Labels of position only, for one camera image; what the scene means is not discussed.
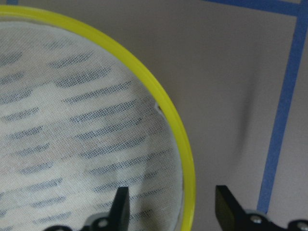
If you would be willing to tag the yellow steamer basket centre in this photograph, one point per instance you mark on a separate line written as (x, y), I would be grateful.
(80, 117)

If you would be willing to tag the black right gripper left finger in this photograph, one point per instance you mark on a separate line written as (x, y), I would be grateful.
(118, 218)

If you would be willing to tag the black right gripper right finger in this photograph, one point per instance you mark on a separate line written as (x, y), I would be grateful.
(230, 215)

